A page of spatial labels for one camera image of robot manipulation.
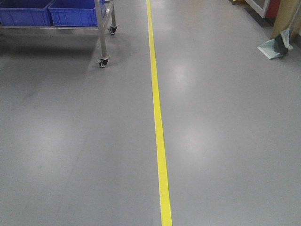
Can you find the blue bin lower right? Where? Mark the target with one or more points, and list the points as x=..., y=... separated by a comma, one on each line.
x=74, y=13

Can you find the teal dustpan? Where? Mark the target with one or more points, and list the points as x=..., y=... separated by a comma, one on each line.
x=277, y=47

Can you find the steel shelf cart near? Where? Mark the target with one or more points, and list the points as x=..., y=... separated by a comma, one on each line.
x=105, y=13

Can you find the blue bin lower middle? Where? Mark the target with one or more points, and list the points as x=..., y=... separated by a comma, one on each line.
x=25, y=13

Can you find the blue bin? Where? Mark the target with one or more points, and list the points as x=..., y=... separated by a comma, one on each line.
x=74, y=13
x=25, y=13

